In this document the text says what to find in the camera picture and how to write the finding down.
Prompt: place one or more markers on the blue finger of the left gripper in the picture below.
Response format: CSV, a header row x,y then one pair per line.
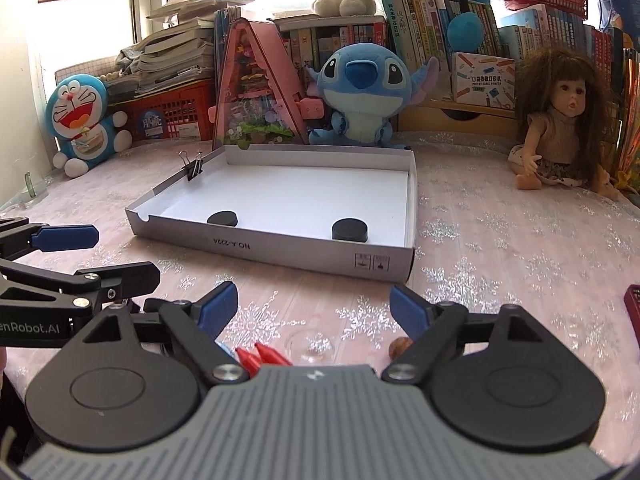
x,y
19,237

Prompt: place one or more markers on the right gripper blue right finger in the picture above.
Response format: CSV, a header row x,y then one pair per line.
x,y
438,334

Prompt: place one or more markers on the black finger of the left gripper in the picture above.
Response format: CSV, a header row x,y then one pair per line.
x,y
121,283

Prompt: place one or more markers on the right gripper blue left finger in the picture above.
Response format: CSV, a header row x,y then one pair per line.
x,y
188,332

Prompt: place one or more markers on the red crayon piece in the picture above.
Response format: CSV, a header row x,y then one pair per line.
x,y
249,360
271,356

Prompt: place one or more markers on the black round puck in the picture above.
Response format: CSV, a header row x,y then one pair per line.
x,y
350,230
223,218

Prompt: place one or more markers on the brown walnut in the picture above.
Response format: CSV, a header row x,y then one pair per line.
x,y
398,346

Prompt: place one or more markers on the clear glass ball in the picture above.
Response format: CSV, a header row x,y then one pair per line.
x,y
309,347

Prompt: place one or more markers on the black binder clip on box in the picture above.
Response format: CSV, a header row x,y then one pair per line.
x,y
191,167

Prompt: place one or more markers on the blue Doraemon plush toy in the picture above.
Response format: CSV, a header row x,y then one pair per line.
x,y
76,116

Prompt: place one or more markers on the white shallow cardboard box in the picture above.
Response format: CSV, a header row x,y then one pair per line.
x,y
287,197

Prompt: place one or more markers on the dark red box at edge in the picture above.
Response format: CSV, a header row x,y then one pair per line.
x,y
632,304

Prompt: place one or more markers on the wooden drawer shelf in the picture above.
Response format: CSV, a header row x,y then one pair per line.
x,y
432,115

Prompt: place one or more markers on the pink triangular toy house box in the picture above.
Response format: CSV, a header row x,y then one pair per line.
x,y
261,99

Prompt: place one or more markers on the stack of grey books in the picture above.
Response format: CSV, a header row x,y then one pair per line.
x,y
182,52

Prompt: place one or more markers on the blue Stitch plush toy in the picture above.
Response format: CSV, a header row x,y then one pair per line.
x,y
366,85

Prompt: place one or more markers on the white pencil pattern box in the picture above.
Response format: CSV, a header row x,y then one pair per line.
x,y
483,80

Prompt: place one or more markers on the brown haired baby doll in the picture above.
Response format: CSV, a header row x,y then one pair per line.
x,y
562,112

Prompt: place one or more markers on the blue round plush ball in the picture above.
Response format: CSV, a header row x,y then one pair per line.
x,y
465,33

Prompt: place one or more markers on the row of books on shelf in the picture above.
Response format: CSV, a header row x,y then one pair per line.
x,y
418,31

